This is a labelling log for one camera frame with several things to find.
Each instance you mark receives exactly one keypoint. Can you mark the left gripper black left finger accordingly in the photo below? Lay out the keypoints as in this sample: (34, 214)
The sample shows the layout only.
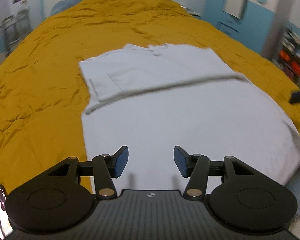
(104, 168)

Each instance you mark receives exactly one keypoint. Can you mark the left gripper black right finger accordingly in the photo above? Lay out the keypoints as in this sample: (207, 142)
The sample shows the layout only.
(197, 168)

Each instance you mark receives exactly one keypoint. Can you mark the white printed t-shirt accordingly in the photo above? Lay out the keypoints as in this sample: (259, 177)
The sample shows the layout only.
(155, 98)

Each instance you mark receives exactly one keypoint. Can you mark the shelf with toys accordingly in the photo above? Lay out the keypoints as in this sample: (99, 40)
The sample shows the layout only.
(287, 53)

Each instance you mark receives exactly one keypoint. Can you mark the mustard yellow bedspread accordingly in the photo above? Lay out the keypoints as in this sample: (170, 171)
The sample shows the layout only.
(42, 92)

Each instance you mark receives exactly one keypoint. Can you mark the blue and white wardrobe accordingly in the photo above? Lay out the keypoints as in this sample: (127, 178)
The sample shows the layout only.
(246, 21)

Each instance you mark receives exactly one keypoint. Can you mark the phone with lit screen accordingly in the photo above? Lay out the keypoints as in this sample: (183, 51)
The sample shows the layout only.
(5, 227)

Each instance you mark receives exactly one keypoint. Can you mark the white desk shelf unit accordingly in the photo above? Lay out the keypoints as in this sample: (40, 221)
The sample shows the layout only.
(13, 29)

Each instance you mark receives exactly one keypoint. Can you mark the blue pillow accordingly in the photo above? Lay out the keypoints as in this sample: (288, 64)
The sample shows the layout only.
(63, 5)

